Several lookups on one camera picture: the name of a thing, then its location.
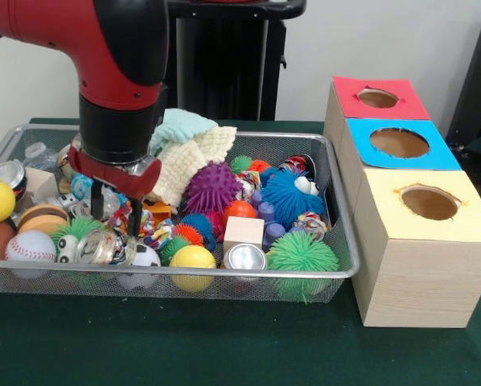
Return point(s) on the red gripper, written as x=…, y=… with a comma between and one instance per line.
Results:
x=116, y=178

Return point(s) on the white baseball toy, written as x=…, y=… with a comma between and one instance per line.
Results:
x=29, y=248

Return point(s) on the purple spiky toy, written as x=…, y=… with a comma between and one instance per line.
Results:
x=212, y=186

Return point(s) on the black white soccer ball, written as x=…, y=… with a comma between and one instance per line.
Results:
x=146, y=257

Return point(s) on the plain green spiky ball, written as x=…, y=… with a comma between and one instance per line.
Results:
x=302, y=256

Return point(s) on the pale yellow cloth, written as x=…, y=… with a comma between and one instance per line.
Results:
x=188, y=165

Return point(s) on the pale wooden cube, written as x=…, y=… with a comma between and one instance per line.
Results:
x=243, y=232

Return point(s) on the colourful patterned cloth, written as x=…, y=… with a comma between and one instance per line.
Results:
x=156, y=233

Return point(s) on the small silver can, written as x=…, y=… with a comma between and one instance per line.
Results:
x=246, y=257

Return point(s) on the wooden box three holes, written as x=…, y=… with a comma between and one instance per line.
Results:
x=421, y=265

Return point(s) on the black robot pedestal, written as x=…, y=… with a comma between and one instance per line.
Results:
x=224, y=64

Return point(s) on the black chair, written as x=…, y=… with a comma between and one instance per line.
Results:
x=478, y=88

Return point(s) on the orange striped tiger toy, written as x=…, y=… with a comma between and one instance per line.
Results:
x=156, y=212

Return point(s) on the dark blue spiky ball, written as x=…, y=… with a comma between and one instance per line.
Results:
x=293, y=197

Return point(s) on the mint green cloth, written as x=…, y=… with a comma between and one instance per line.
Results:
x=184, y=127

